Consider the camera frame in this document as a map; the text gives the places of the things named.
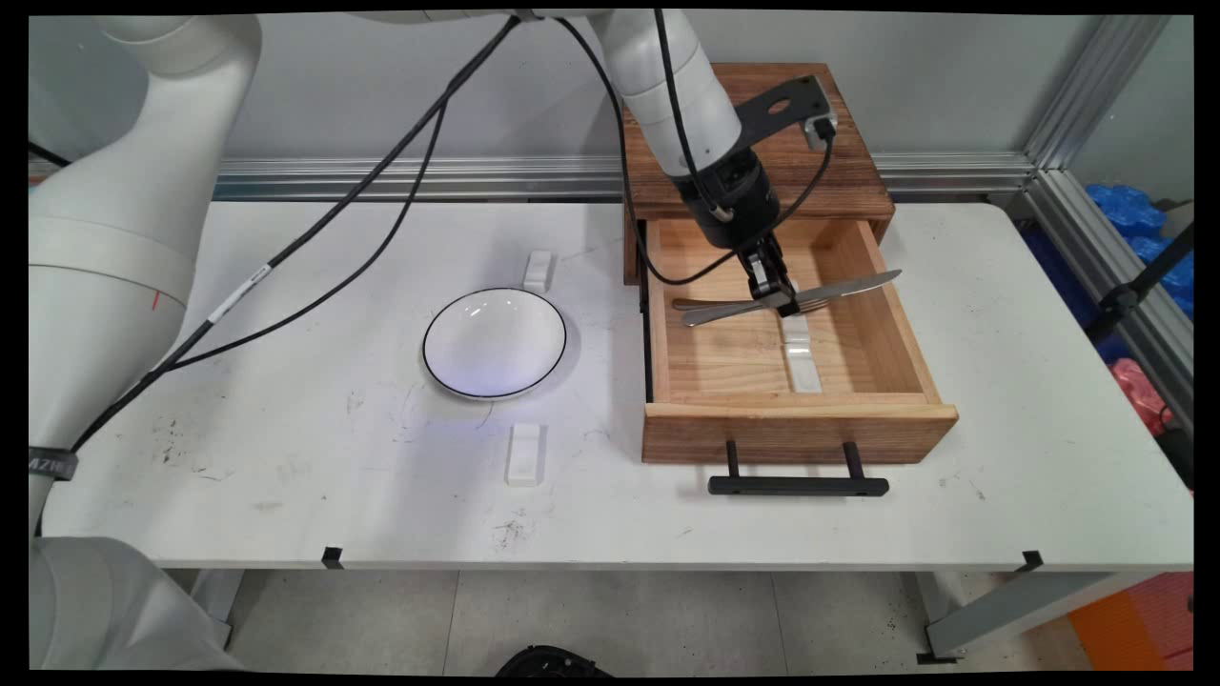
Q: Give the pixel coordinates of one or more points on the long white ceramic cutlery rest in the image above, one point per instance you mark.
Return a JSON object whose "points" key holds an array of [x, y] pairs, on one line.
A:
{"points": [[805, 372]]}

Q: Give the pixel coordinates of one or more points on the horizontal aluminium frame rail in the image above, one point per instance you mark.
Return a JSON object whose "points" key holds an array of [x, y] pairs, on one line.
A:
{"points": [[429, 176]]}

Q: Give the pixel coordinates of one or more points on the dark wooden drawer cabinet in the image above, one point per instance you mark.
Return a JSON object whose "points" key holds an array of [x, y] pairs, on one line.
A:
{"points": [[858, 171]]}

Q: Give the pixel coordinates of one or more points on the short white ceramic cutlery rest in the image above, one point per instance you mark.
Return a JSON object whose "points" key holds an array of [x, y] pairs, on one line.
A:
{"points": [[526, 457], [538, 272]]}

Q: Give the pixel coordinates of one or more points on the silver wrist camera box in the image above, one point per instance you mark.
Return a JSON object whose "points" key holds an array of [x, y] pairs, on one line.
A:
{"points": [[822, 131]]}

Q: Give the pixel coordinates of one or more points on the red plastic bag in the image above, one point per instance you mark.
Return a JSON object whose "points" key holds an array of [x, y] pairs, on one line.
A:
{"points": [[1139, 391]]}

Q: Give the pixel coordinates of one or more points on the black camera mounting bracket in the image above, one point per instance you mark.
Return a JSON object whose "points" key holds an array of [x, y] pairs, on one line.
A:
{"points": [[805, 95]]}

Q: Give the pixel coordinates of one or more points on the stainless steel fork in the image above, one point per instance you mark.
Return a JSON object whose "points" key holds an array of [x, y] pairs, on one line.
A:
{"points": [[691, 303]]}

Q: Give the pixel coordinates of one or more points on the thin black rod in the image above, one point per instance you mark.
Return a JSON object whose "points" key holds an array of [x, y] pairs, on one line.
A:
{"points": [[48, 154]]}

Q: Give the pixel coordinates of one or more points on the dark blue plastic bags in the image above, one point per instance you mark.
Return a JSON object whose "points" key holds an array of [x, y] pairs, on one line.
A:
{"points": [[1125, 205]]}

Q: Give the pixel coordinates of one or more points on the black tripod stand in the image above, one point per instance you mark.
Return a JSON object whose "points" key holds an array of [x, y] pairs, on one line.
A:
{"points": [[1120, 300]]}

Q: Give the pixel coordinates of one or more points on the white table leg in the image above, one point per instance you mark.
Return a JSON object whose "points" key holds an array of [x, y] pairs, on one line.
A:
{"points": [[217, 600]]}

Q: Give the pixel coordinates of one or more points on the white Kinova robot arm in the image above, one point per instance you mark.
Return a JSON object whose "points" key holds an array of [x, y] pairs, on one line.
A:
{"points": [[114, 238]]}

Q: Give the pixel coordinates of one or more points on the orange box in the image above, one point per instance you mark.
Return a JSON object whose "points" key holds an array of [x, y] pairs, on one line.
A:
{"points": [[1134, 629]]}

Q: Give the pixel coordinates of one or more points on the white plate with black rim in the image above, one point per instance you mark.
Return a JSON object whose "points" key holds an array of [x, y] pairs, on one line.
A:
{"points": [[496, 343]]}

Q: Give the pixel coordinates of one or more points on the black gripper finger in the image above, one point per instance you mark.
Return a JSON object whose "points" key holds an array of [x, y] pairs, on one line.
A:
{"points": [[765, 281], [786, 276]]}

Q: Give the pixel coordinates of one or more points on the black table edge clip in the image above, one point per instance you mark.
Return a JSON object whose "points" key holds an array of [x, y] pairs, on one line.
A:
{"points": [[332, 558], [1029, 561]]}

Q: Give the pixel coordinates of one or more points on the black round floor object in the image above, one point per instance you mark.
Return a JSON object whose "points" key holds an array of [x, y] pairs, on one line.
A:
{"points": [[553, 662]]}

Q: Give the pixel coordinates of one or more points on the grey metal table leg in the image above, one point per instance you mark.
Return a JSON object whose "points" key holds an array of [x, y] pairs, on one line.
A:
{"points": [[1010, 610]]}

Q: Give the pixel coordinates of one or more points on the light wooden drawer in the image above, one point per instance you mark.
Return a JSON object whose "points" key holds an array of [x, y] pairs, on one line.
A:
{"points": [[724, 372]]}

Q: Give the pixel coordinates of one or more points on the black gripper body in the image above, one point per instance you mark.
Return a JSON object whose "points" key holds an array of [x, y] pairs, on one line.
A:
{"points": [[739, 205]]}

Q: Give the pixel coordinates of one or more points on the slanted aluminium frame rail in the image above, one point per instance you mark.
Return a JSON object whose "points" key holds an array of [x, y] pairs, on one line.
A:
{"points": [[1096, 257]]}

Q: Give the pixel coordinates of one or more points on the upright aluminium frame post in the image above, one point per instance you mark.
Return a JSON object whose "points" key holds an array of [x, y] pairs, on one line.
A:
{"points": [[1087, 95]]}

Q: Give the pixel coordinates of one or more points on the stainless steel table knife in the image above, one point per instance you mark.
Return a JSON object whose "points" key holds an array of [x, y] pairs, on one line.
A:
{"points": [[848, 286]]}

